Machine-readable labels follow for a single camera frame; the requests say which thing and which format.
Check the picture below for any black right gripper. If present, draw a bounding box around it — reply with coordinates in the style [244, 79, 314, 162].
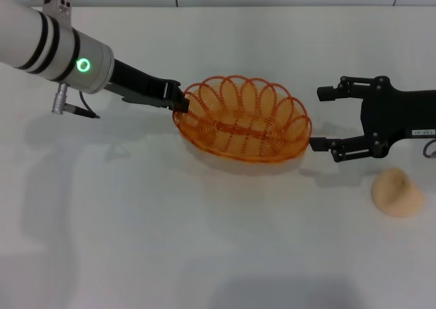
[309, 75, 436, 164]

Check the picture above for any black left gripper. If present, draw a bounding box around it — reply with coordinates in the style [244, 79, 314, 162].
[104, 59, 190, 114]

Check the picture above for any orange woven oval basket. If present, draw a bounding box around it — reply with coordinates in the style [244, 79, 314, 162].
[172, 74, 313, 164]

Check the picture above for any beige round bun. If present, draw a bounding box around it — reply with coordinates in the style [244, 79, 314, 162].
[371, 167, 426, 218]

